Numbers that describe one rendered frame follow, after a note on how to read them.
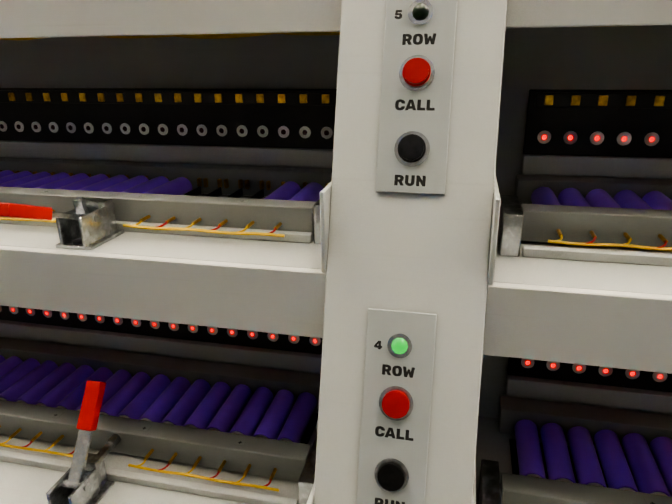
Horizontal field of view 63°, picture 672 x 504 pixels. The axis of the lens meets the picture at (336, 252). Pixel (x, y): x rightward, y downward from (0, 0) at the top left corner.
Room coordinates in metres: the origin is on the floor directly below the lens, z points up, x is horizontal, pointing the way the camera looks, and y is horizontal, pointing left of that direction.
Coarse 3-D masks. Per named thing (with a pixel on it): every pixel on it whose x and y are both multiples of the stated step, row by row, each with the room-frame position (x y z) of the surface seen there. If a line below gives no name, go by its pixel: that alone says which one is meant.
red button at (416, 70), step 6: (414, 60) 0.32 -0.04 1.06; (420, 60) 0.32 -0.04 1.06; (408, 66) 0.32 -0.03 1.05; (414, 66) 0.32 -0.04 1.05; (420, 66) 0.32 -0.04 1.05; (426, 66) 0.31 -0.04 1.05; (402, 72) 0.32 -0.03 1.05; (408, 72) 0.32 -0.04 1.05; (414, 72) 0.32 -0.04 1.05; (420, 72) 0.32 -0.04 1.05; (426, 72) 0.31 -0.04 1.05; (408, 78) 0.32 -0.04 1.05; (414, 78) 0.32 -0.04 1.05; (420, 78) 0.32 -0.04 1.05; (426, 78) 0.32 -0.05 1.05; (408, 84) 0.32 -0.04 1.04; (414, 84) 0.32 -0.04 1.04; (420, 84) 0.32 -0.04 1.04
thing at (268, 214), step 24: (0, 192) 0.44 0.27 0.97; (24, 192) 0.43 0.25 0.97; (48, 192) 0.43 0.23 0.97; (72, 192) 0.43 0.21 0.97; (96, 192) 0.43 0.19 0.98; (120, 192) 0.43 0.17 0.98; (120, 216) 0.42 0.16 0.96; (144, 216) 0.41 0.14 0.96; (168, 216) 0.41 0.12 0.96; (192, 216) 0.40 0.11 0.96; (216, 216) 0.40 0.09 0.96; (240, 216) 0.40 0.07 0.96; (264, 216) 0.39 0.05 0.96; (288, 216) 0.39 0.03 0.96; (312, 216) 0.38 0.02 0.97
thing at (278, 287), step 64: (320, 192) 0.32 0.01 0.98; (0, 256) 0.38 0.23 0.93; (64, 256) 0.37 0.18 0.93; (128, 256) 0.36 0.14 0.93; (192, 256) 0.36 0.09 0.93; (256, 256) 0.36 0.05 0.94; (320, 256) 0.36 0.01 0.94; (192, 320) 0.36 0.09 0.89; (256, 320) 0.35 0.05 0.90; (320, 320) 0.34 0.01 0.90
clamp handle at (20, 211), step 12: (0, 204) 0.32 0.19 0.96; (12, 204) 0.32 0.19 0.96; (84, 204) 0.38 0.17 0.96; (0, 216) 0.32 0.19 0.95; (12, 216) 0.32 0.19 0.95; (24, 216) 0.33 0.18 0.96; (36, 216) 0.34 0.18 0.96; (48, 216) 0.35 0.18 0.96; (60, 216) 0.36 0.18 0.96; (72, 216) 0.37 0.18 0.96
